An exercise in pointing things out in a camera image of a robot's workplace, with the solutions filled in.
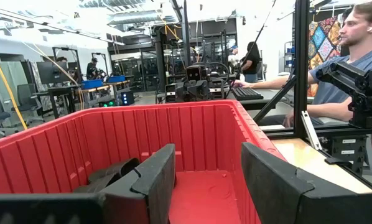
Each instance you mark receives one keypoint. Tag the computer tower green lights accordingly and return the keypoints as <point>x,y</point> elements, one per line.
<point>108,103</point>

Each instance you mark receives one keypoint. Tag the black keyboard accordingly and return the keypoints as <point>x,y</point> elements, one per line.
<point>246,93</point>

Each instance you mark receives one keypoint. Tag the black monitor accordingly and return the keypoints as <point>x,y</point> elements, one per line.
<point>52,73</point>

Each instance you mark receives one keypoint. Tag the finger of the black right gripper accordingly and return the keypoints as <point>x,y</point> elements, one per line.
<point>182,93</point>
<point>201,91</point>

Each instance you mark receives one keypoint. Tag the grey-green curtain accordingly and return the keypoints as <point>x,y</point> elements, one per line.
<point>15,73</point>

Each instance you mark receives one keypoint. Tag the silver metal strip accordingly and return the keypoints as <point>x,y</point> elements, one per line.
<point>312,132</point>

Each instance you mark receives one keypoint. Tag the black slide sandal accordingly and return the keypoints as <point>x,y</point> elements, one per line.
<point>111,172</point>

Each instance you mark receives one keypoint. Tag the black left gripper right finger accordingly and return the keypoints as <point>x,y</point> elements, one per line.
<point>279,199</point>

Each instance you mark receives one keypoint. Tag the red plastic bin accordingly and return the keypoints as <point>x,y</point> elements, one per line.
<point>189,133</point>

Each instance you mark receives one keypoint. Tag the grey desk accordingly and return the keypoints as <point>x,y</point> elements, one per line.
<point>268,94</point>

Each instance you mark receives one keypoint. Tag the blue plastic bin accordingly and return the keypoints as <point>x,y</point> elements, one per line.
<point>116,79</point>
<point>92,84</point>

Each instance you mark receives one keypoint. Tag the computer tower blue lights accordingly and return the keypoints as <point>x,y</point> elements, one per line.
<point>127,98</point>

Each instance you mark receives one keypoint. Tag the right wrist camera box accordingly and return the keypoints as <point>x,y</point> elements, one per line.
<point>194,73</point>

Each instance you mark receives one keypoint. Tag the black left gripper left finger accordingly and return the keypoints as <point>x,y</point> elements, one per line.
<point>155,193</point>

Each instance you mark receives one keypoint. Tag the person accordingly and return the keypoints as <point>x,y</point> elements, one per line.
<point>233,57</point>
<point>332,90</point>
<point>92,70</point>
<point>251,62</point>

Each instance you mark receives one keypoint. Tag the wooden workbench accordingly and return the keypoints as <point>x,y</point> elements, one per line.
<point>105,88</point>

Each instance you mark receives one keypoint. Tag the colourful patterned quilt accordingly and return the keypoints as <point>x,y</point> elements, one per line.
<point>324,46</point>

